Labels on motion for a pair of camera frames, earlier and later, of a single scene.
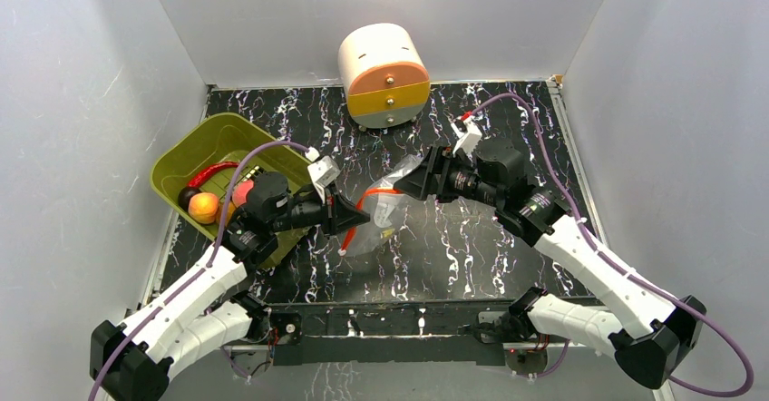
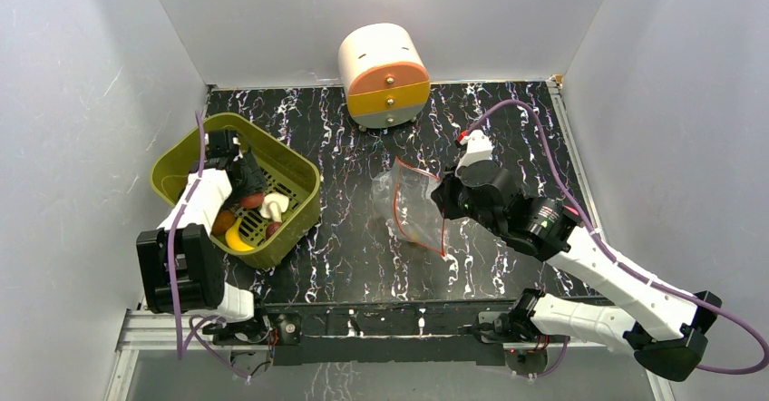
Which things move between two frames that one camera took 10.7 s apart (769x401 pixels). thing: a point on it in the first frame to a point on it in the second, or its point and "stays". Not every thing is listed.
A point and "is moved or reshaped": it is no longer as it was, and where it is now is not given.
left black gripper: [337, 214] to [255, 183]
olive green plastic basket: [227, 139] stays
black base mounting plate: [384, 334] stays
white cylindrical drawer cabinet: [385, 81] stays
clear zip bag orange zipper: [388, 210] is moved or reshaped
